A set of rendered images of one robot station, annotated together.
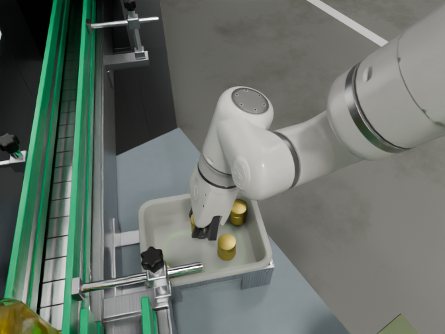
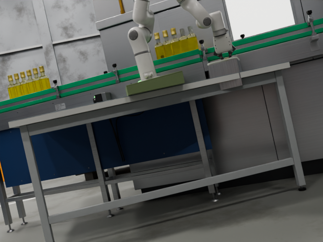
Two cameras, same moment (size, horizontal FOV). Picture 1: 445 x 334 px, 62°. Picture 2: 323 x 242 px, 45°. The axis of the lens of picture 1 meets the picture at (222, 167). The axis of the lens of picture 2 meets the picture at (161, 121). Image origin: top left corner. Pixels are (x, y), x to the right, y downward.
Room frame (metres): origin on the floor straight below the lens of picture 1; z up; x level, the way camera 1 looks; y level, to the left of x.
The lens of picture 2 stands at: (1.02, -2.21, 0.60)
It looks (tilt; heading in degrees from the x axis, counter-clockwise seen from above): 1 degrees down; 118
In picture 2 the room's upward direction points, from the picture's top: 13 degrees counter-clockwise
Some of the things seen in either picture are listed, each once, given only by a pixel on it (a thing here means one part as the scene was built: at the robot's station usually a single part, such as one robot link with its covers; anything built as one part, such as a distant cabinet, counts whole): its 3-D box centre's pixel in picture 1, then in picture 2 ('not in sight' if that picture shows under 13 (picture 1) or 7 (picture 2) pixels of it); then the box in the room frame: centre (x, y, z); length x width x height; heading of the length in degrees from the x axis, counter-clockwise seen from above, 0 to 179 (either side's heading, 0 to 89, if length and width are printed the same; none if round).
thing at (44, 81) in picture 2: not in sight; (45, 84); (-1.04, -0.01, 1.02); 0.06 x 0.06 x 0.28; 11
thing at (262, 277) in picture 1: (189, 247); (226, 70); (0.32, 0.06, 0.79); 0.27 x 0.17 x 0.08; 101
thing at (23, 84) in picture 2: not in sight; (26, 90); (-1.21, -0.04, 1.02); 0.06 x 0.06 x 0.28; 11
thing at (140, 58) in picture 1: (128, 44); (312, 30); (0.82, 0.24, 0.90); 0.17 x 0.05 x 0.23; 101
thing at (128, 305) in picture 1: (139, 307); (207, 66); (0.19, 0.13, 0.85); 0.09 x 0.04 x 0.07; 101
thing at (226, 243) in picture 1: (226, 246); not in sight; (0.32, -0.01, 0.79); 0.04 x 0.04 x 0.04
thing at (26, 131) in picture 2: not in sight; (167, 158); (-0.03, -0.26, 0.36); 1.51 x 0.09 x 0.71; 34
